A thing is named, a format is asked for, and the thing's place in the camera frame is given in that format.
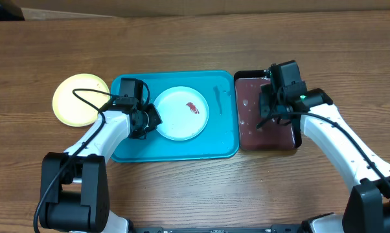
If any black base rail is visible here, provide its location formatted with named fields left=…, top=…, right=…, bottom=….
left=130, top=223, right=363, bottom=233

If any dark object top-left corner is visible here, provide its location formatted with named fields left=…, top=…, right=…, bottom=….
left=0, top=0, right=25, bottom=21

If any light blue plate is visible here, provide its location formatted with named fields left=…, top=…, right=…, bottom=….
left=154, top=86, right=209, bottom=141

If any teal plastic tray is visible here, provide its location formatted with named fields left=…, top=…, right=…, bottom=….
left=111, top=70, right=240, bottom=163

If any black water tray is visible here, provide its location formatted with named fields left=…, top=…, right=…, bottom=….
left=234, top=70, right=301, bottom=151

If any yellow plate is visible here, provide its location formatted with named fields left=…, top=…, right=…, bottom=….
left=52, top=73, right=109, bottom=127

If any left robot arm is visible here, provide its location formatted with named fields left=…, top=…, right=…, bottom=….
left=33, top=78, right=162, bottom=232

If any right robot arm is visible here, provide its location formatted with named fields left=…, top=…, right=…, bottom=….
left=257, top=61, right=390, bottom=233

